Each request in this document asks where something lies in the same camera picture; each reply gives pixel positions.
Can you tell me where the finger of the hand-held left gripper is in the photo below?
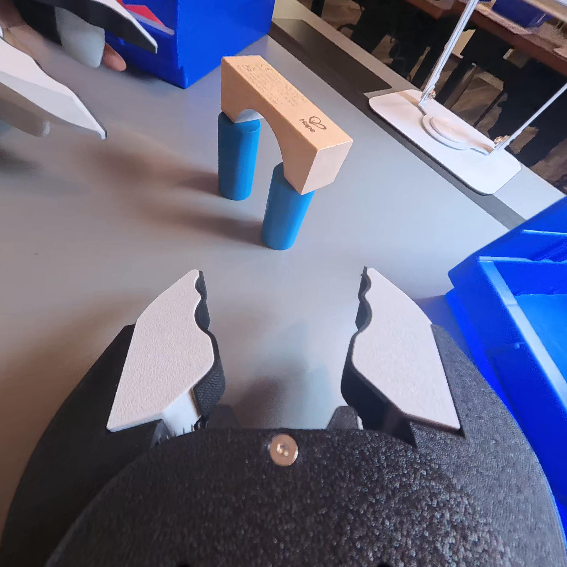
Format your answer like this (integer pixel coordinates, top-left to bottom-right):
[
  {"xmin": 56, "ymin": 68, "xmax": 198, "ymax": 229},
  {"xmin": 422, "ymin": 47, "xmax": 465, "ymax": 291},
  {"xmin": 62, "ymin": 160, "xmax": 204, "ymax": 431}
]
[
  {"xmin": 33, "ymin": 0, "xmax": 159, "ymax": 55},
  {"xmin": 0, "ymin": 38, "xmax": 108, "ymax": 141}
]

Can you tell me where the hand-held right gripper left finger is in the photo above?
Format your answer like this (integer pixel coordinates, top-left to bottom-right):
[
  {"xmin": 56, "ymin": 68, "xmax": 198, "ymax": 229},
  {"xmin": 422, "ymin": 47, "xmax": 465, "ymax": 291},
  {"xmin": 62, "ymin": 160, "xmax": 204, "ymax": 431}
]
[{"xmin": 105, "ymin": 268, "xmax": 227, "ymax": 437}]

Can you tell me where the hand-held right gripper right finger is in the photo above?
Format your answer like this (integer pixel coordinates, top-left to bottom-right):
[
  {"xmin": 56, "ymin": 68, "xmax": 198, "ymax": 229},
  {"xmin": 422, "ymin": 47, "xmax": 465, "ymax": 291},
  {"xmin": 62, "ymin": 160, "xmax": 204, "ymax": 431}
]
[{"xmin": 340, "ymin": 266, "xmax": 462, "ymax": 432}]

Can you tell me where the blue plastic bin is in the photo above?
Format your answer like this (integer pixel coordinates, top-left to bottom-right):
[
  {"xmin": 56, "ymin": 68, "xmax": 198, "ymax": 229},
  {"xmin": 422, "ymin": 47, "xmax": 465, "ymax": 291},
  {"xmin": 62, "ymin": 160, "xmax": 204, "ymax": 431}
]
[
  {"xmin": 445, "ymin": 208, "xmax": 567, "ymax": 532},
  {"xmin": 104, "ymin": 0, "xmax": 276, "ymax": 89}
]

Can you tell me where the blue wooden cylinder block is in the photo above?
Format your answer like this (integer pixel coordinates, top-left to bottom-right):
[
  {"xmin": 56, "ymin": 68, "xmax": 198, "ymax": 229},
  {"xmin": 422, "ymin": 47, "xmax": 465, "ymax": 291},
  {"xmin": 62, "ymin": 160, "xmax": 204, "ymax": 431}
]
[
  {"xmin": 217, "ymin": 111, "xmax": 262, "ymax": 201},
  {"xmin": 261, "ymin": 162, "xmax": 316, "ymax": 251}
]

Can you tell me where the natural wooden arch block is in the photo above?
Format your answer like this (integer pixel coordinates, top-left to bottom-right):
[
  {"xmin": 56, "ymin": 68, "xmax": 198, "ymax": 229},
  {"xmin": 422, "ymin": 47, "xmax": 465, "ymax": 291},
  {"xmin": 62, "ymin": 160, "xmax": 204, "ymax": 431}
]
[{"xmin": 220, "ymin": 55, "xmax": 354, "ymax": 196}]

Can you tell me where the person's left hand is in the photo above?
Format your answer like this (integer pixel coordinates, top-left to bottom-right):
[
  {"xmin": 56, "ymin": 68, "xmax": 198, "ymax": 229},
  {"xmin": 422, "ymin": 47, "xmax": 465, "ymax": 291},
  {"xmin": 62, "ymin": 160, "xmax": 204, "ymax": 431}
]
[{"xmin": 101, "ymin": 41, "xmax": 128, "ymax": 72}]

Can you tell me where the white document stand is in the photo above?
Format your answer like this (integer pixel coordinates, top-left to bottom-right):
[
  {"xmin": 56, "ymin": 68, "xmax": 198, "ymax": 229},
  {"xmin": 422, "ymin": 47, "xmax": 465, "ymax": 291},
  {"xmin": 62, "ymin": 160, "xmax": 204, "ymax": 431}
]
[{"xmin": 369, "ymin": 0, "xmax": 567, "ymax": 196}]

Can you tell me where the wooden table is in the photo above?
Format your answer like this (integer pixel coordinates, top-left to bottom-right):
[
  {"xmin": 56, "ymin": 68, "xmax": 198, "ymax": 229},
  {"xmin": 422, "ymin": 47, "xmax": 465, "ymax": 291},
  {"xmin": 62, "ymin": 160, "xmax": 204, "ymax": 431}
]
[{"xmin": 405, "ymin": 0, "xmax": 567, "ymax": 77}]

